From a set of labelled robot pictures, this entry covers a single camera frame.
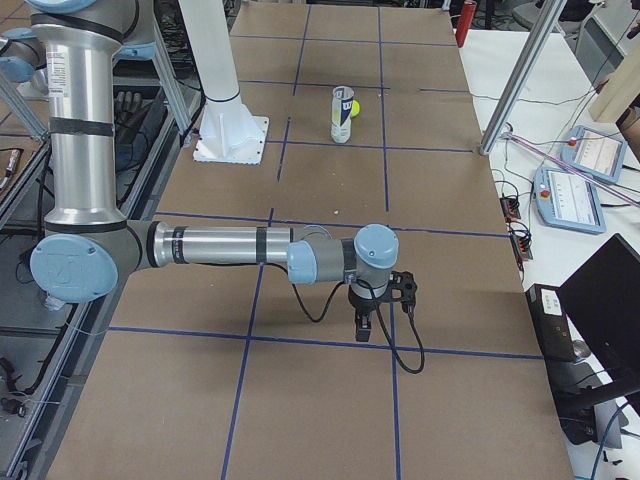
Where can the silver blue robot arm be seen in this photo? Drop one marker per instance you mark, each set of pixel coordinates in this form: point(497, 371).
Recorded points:
point(90, 245)

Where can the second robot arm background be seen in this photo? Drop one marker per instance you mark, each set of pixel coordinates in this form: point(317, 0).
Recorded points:
point(23, 60)

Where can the teach pendant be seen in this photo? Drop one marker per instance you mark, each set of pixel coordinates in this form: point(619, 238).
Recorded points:
point(567, 201)
point(596, 153)

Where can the red cylinder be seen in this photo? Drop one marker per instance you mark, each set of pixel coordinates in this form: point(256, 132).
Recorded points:
point(464, 22)

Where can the orange terminal board upper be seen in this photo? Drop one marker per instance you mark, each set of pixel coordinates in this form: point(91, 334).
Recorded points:
point(510, 207)

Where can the aluminium frame post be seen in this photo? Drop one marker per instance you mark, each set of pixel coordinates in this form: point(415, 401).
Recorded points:
point(533, 46)

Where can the yellow tennis ball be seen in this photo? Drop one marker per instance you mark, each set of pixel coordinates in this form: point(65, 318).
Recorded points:
point(355, 109)

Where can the orange terminal board lower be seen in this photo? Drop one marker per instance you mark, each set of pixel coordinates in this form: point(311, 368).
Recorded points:
point(521, 244)

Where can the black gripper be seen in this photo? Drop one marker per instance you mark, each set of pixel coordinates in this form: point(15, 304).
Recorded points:
point(361, 304)

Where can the near teach pendant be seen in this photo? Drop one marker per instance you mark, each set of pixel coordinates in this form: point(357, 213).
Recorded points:
point(567, 201)

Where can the wooden board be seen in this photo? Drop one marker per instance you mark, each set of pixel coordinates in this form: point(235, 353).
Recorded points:
point(620, 90)

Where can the far teach pendant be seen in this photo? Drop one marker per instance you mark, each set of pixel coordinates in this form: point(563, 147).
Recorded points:
point(596, 153)

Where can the clear tennis ball can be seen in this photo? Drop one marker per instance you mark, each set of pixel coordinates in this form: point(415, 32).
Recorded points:
point(341, 108)

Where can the black monitor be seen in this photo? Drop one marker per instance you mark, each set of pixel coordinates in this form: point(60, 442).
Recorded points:
point(601, 298)

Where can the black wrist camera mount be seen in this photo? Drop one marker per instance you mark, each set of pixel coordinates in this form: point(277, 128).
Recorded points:
point(402, 290)

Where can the orange terminal board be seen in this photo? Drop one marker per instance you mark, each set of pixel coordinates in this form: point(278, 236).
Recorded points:
point(521, 244)
point(510, 207)

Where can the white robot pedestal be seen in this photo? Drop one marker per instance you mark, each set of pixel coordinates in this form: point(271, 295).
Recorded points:
point(228, 132)

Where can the black computer box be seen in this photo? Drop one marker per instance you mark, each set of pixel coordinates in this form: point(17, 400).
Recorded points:
point(550, 323)

